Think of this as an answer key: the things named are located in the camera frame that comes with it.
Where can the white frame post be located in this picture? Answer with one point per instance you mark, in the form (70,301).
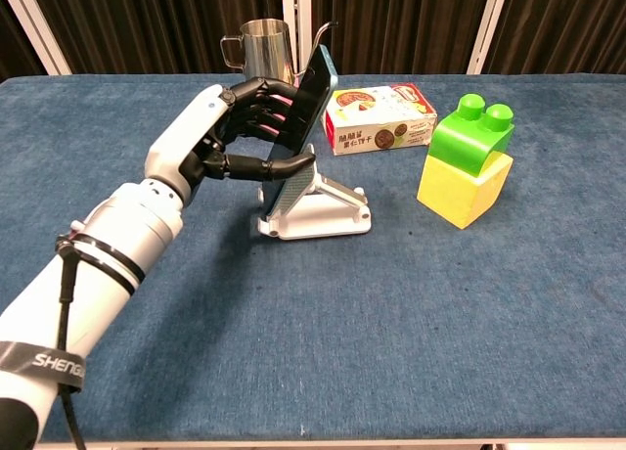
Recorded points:
(489,24)
(34,24)
(296,10)

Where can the blue table cloth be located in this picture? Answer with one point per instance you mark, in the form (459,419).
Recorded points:
(342,323)

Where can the yellow block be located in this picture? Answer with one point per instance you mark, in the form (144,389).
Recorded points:
(455,191)

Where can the green toy brick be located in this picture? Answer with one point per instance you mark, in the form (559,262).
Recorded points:
(464,137)

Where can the white phone stand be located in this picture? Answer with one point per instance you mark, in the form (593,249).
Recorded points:
(318,215)

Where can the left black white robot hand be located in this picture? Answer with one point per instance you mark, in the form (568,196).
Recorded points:
(186,132)

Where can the black smartphone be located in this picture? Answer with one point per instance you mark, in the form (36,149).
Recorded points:
(303,107)

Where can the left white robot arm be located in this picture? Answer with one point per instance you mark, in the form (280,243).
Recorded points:
(88,274)

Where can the white red snack box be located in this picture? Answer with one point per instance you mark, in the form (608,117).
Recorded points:
(376,122)

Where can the steel gooseneck pitcher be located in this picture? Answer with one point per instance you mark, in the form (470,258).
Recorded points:
(261,49)

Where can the black pleated curtain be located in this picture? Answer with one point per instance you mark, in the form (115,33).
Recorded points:
(567,24)
(14,44)
(147,19)
(401,24)

